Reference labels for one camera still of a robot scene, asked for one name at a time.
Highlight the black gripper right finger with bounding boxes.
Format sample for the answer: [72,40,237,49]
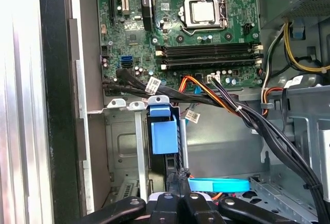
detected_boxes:
[179,168,293,224]

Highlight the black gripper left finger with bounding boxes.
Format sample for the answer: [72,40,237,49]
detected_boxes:
[79,174,182,224]

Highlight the hard disk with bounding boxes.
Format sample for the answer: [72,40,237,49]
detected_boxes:
[146,104,189,196]

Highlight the metal disk bay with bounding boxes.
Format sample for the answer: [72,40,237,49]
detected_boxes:
[87,95,190,201]

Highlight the white barcode label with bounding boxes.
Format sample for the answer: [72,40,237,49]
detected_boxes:
[144,77,161,95]
[283,76,304,88]
[185,110,201,124]

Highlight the black RAM slot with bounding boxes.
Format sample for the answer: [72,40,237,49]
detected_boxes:
[156,44,263,58]
[160,58,263,71]

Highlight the metal drive cage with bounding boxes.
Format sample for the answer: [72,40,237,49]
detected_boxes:
[238,84,330,183]

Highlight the black PC case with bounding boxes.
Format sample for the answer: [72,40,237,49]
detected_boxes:
[37,0,330,224]

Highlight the blue SATA port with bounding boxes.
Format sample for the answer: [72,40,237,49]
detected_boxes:
[120,56,134,69]

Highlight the green motherboard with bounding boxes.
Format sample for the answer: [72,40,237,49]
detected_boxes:
[96,0,262,92]

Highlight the silver CPU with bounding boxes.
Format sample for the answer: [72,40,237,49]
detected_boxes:
[192,1,216,25]

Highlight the metal socket cover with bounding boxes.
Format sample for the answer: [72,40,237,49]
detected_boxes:
[183,0,228,31]

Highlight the black graphics card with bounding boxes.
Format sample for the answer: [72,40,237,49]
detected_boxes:
[138,0,156,30]

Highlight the black expansion slot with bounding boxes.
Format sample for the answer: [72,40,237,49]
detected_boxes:
[108,0,116,26]

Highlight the red orange power wire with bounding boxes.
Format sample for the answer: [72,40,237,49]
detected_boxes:
[189,172,225,201]

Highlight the blue wire with black plug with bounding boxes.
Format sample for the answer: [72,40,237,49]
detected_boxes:
[188,177,251,193]

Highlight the black cable bundle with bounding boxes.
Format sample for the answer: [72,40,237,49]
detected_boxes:
[102,68,330,224]

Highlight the orange wire bundle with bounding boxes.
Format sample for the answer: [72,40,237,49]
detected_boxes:
[179,76,242,114]

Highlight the grey white wire bundle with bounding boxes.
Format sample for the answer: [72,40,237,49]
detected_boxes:
[260,25,289,116]

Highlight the yellow wire bundle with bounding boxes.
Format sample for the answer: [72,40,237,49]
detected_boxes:
[283,22,330,74]

